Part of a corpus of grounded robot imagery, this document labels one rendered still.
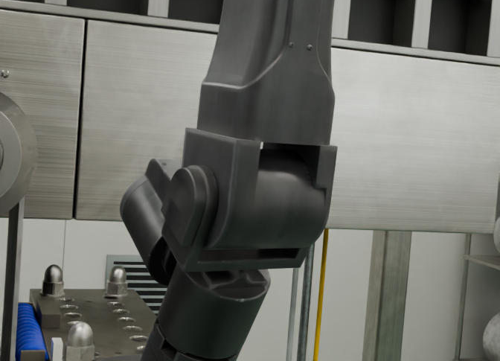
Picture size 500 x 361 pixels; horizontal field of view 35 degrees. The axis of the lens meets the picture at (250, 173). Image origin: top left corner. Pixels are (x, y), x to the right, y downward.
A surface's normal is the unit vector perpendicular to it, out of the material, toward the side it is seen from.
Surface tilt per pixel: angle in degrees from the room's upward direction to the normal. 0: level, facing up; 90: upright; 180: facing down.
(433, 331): 90
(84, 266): 90
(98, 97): 90
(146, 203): 59
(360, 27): 90
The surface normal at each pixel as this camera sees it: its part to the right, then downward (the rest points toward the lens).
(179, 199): -0.84, -0.04
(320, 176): 0.53, 0.16
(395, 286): 0.32, 0.08
